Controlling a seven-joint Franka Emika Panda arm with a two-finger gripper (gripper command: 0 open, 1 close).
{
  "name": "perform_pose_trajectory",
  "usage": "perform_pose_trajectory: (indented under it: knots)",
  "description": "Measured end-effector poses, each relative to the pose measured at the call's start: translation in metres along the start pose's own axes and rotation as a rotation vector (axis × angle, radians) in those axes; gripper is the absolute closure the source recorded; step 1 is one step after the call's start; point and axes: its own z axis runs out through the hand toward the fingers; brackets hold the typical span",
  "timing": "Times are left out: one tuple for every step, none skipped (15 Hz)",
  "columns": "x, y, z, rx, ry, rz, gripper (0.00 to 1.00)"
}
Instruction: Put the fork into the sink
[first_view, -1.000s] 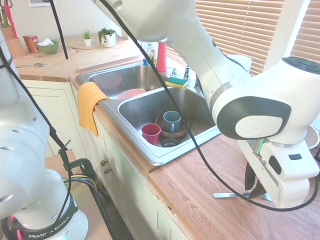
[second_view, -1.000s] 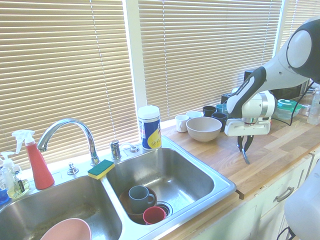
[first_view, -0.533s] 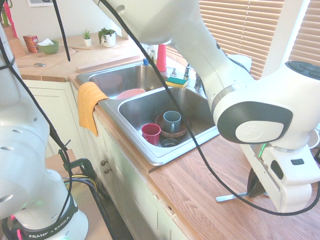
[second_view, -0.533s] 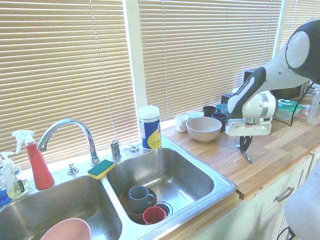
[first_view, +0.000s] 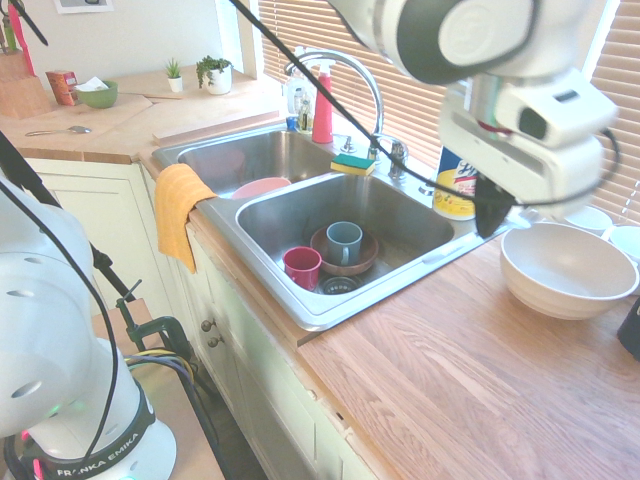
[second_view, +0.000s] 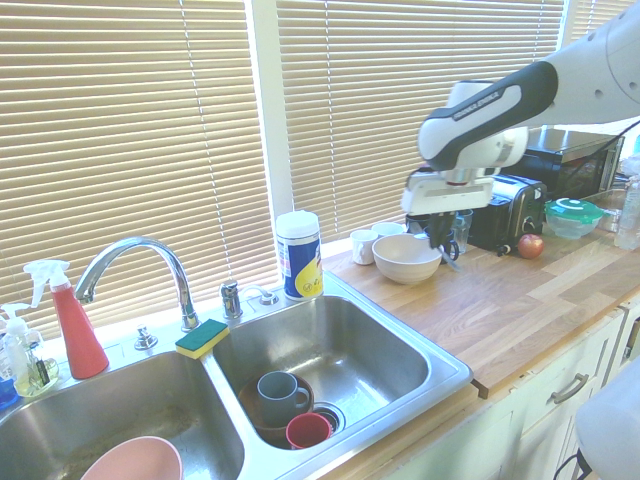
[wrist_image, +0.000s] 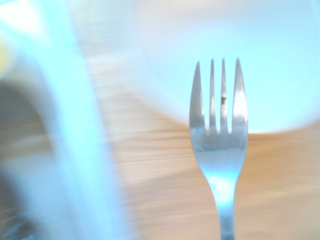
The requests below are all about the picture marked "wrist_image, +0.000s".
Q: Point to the silver metal fork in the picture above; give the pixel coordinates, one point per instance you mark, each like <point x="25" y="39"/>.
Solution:
<point x="218" y="150"/>

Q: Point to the white dish rack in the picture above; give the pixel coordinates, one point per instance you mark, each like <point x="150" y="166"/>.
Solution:
<point x="75" y="150"/>

